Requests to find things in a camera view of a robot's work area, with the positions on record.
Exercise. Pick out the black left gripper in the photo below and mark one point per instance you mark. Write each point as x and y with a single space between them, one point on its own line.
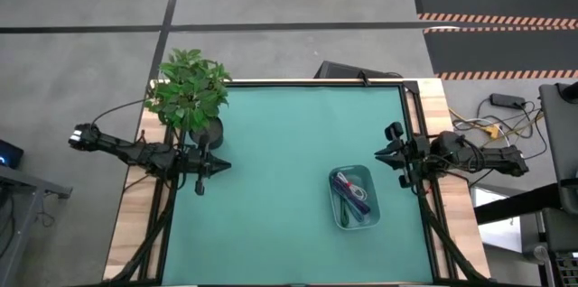
192 163

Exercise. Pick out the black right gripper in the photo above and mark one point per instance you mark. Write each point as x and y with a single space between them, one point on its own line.
417 154

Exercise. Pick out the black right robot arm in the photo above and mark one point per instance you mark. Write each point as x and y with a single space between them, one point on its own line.
501 160

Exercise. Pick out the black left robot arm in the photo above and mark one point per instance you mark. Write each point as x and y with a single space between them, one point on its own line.
122 151

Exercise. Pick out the black plant pot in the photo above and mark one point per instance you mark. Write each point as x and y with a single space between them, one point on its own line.
214 134

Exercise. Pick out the teal plastic bin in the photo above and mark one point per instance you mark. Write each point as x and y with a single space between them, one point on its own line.
372 219

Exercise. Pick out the green leafy artificial plant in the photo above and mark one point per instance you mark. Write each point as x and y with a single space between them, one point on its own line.
189 88

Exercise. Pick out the black monitor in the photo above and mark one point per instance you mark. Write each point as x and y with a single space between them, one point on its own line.
338 71

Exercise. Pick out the yellow plug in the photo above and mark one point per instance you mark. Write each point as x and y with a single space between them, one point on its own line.
492 131

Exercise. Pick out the black power adapter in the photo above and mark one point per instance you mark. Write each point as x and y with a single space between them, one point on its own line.
508 100

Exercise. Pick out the white panel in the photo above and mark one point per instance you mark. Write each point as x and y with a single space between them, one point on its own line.
496 235

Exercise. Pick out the black diagonal beam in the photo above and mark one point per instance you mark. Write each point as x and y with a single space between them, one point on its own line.
515 203

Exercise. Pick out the grey chair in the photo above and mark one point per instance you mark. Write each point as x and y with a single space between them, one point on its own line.
562 142

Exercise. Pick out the grey side table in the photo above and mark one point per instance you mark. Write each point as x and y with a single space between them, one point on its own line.
27 178

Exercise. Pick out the black device with blue light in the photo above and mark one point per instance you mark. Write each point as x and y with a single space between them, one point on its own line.
10 154

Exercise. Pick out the black aluminium table frame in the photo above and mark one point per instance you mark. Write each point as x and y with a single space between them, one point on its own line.
413 86

